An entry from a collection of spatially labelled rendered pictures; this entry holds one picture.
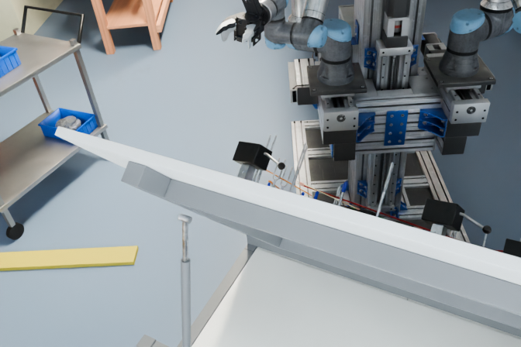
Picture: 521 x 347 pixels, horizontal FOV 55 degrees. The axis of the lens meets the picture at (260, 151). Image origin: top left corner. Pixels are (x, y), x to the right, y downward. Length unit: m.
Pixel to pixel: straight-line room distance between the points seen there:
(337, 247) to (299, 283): 0.91
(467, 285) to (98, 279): 2.43
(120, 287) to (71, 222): 0.68
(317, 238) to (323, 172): 2.22
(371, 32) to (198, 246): 1.58
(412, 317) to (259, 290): 0.50
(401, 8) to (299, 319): 1.21
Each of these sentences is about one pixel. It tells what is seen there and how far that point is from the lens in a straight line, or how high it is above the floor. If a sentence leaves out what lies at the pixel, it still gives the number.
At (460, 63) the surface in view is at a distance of 2.12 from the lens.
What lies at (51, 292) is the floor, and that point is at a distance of 3.07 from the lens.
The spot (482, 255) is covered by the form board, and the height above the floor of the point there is 1.69.
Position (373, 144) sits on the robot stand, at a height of 0.86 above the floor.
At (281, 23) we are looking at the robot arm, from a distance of 1.74.
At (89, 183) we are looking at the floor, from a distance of 3.67.
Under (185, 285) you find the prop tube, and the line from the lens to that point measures 1.21.
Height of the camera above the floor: 2.19
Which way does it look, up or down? 38 degrees down
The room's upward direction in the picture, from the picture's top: 6 degrees counter-clockwise
